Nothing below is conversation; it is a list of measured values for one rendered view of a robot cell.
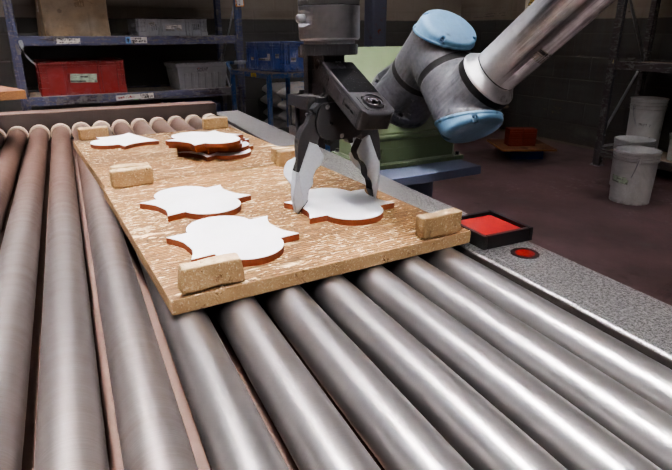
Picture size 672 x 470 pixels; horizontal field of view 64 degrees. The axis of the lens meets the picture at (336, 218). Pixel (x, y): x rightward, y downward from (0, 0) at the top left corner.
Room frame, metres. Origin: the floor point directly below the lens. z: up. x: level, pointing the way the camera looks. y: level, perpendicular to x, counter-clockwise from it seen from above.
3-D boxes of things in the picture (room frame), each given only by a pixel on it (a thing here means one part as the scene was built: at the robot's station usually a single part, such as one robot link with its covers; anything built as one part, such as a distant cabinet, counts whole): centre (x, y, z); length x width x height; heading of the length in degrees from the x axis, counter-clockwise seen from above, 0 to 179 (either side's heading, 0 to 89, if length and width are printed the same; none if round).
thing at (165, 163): (1.05, 0.30, 0.93); 0.41 x 0.35 x 0.02; 31
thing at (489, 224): (0.63, -0.19, 0.92); 0.06 x 0.06 x 0.01; 26
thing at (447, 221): (0.58, -0.12, 0.95); 0.06 x 0.02 x 0.03; 120
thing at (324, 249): (0.68, 0.09, 0.93); 0.41 x 0.35 x 0.02; 30
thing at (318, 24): (0.70, 0.01, 1.16); 0.08 x 0.08 x 0.05
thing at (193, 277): (0.45, 0.11, 0.95); 0.06 x 0.02 x 0.03; 120
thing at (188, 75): (5.16, 1.29, 0.76); 0.50 x 0.36 x 0.24; 125
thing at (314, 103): (0.70, 0.01, 1.08); 0.09 x 0.08 x 0.12; 30
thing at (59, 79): (4.71, 2.16, 0.78); 0.66 x 0.45 x 0.28; 119
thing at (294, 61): (4.38, 0.42, 0.96); 0.50 x 0.38 x 0.21; 44
